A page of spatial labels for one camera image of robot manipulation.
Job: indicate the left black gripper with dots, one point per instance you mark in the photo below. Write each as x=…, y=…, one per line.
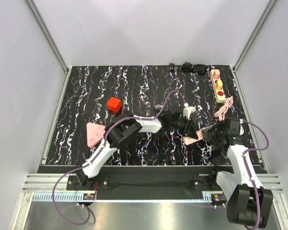
x=191, y=132

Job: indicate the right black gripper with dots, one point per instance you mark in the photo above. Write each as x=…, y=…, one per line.
x=219, y=126

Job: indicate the grey plug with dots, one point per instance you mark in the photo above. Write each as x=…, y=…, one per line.
x=157, y=108

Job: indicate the red cube socket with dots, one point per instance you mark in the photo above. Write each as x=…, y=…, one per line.
x=114, y=104

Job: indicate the pink triangular socket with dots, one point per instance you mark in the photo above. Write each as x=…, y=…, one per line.
x=94, y=133

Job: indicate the dark green plug adapter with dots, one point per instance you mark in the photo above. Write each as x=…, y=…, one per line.
x=206, y=135

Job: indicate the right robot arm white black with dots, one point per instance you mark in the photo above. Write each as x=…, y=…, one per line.
x=248, y=202

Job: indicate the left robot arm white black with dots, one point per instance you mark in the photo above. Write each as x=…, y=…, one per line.
x=120, y=132

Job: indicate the wooden socket strip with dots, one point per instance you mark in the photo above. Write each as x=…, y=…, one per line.
x=219, y=93

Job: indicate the yellow plug on wooden strip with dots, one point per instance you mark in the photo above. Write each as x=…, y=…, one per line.
x=219, y=84

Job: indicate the pink plug on wooden strip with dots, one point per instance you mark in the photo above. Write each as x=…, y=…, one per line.
x=215, y=73

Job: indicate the black plug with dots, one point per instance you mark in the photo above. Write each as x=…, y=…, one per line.
x=171, y=66

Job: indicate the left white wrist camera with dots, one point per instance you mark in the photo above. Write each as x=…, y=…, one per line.
x=188, y=110

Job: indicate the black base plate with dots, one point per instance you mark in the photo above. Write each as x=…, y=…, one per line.
x=140, y=184

